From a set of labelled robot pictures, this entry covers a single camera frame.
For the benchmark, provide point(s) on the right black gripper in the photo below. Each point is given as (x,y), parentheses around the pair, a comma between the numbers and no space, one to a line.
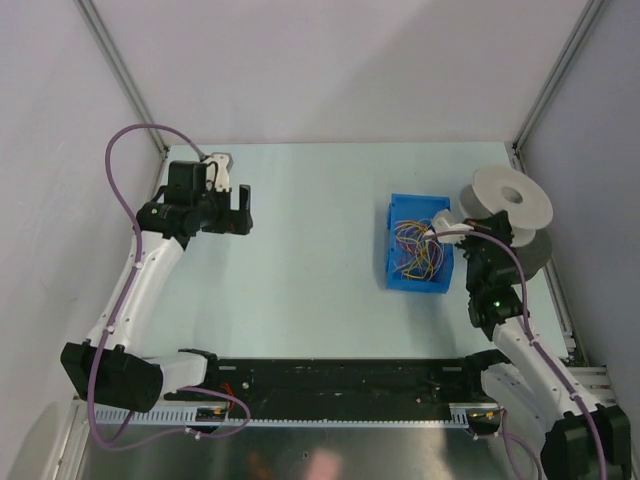
(496,225)

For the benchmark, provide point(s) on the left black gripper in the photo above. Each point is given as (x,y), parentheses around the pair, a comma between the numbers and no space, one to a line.
(233,221)

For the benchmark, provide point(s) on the white cable spool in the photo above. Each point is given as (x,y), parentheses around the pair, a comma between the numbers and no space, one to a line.
(496,188)

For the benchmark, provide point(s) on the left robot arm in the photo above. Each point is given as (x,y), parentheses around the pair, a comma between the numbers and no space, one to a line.
(109,367)

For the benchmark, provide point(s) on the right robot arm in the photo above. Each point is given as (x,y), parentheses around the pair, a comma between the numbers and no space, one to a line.
(576,435)

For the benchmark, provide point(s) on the blue plastic bin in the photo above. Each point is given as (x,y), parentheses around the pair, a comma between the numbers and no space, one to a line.
(413,263)

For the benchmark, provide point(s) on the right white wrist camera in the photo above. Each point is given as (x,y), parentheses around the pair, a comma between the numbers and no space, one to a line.
(445,229)

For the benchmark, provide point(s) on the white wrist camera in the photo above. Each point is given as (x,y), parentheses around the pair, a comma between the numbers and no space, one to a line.
(445,229)
(218,167)

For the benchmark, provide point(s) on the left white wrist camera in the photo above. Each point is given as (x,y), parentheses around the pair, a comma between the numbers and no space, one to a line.
(218,167)

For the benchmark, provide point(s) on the dark grey cable spool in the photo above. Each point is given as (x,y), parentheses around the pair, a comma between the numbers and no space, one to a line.
(535,255)

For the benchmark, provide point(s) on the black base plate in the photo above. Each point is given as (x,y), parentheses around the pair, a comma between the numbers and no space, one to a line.
(347,390)

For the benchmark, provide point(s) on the slotted grey cable duct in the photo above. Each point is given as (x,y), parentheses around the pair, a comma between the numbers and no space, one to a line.
(203,416)

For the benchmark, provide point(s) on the left aluminium frame post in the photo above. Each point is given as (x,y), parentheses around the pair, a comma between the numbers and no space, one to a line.
(113,58)

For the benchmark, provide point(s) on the aluminium frame post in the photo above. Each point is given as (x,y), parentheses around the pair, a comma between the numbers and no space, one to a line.
(113,58)
(577,39)

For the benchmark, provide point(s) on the right aluminium frame post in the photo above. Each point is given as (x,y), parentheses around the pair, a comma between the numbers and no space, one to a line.
(577,39)

